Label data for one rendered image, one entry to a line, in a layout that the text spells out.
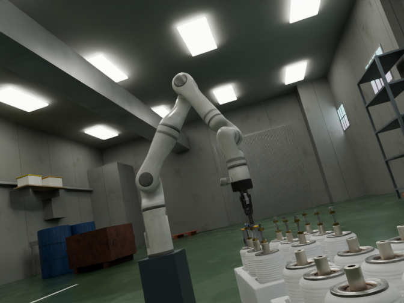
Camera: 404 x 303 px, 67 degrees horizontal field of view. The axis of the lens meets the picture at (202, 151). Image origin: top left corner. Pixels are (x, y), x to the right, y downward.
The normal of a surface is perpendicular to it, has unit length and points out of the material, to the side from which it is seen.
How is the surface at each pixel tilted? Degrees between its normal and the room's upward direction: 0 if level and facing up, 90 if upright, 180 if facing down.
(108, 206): 90
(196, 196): 90
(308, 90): 90
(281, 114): 90
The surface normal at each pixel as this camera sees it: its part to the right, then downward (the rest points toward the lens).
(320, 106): -0.23, -0.16
